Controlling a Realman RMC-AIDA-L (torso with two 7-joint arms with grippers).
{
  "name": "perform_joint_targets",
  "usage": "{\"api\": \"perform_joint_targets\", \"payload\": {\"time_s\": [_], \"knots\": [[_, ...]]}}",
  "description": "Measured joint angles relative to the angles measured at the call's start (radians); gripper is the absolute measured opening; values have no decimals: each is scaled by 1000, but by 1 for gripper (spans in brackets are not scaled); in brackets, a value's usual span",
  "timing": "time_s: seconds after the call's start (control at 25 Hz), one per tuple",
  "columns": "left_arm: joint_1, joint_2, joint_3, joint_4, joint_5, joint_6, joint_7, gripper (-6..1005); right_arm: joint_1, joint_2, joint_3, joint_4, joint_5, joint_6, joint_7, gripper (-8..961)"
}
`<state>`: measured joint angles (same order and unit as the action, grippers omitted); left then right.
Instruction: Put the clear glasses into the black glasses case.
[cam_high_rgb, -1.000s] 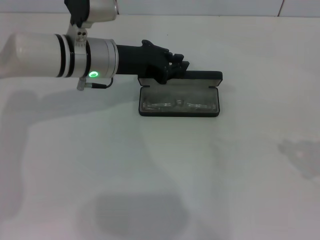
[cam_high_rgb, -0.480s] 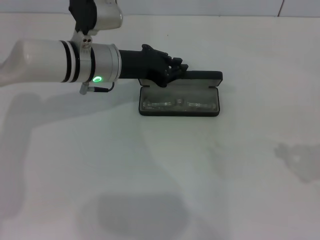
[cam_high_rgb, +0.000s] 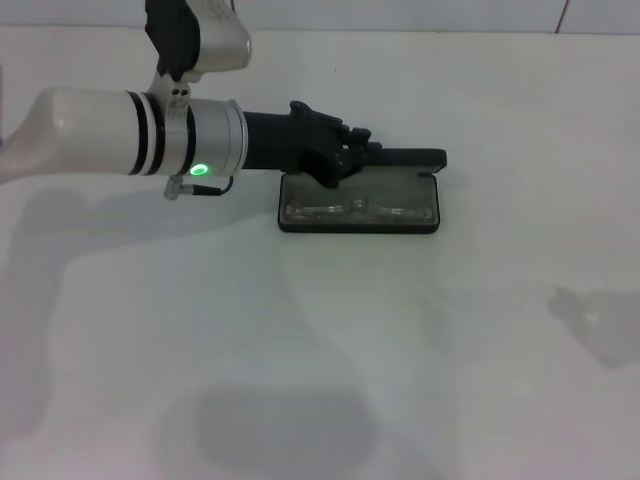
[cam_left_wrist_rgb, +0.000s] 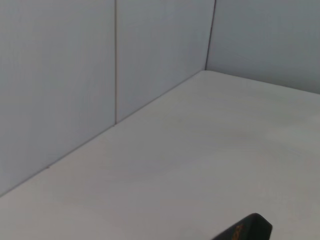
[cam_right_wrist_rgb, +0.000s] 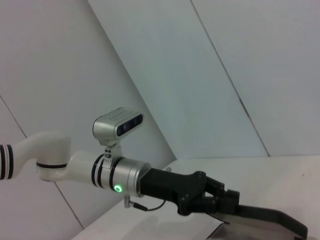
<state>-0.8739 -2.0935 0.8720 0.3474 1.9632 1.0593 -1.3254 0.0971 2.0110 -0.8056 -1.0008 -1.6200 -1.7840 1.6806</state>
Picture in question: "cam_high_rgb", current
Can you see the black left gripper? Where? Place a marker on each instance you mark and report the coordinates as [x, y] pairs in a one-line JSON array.
[[285, 142]]

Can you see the black glasses case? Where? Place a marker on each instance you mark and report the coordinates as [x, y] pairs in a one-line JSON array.
[[370, 200]]

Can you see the clear white glasses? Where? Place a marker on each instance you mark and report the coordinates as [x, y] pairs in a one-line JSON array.
[[357, 209]]

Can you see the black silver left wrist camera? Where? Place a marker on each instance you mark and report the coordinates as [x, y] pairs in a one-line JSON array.
[[200, 35]]

